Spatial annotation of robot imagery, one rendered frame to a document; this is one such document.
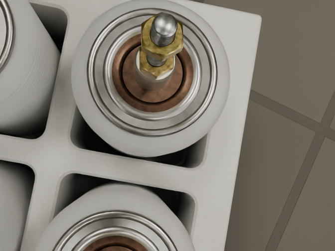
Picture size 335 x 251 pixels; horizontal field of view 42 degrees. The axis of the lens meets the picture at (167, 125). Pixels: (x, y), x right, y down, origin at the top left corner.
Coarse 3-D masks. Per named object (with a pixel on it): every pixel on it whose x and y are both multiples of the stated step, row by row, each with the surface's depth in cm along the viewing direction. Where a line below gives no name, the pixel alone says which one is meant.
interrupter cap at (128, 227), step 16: (80, 224) 24; (96, 224) 24; (112, 224) 24; (128, 224) 24; (144, 224) 24; (64, 240) 24; (80, 240) 24; (96, 240) 24; (112, 240) 24; (128, 240) 24; (144, 240) 24; (160, 240) 24
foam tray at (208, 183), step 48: (48, 0) 32; (96, 0) 33; (240, 48) 33; (240, 96) 33; (0, 144) 31; (48, 144) 32; (96, 144) 43; (192, 144) 40; (240, 144) 33; (48, 192) 31; (192, 192) 32; (192, 240) 32
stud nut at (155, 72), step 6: (144, 54) 22; (144, 60) 22; (168, 60) 22; (144, 66) 22; (150, 66) 22; (162, 66) 22; (168, 66) 22; (144, 72) 22; (150, 72) 22; (156, 72) 22; (162, 72) 22; (156, 78) 22
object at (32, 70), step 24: (24, 0) 26; (24, 24) 25; (24, 48) 25; (48, 48) 30; (24, 72) 26; (48, 72) 30; (0, 96) 25; (24, 96) 28; (48, 96) 33; (0, 120) 29; (24, 120) 33
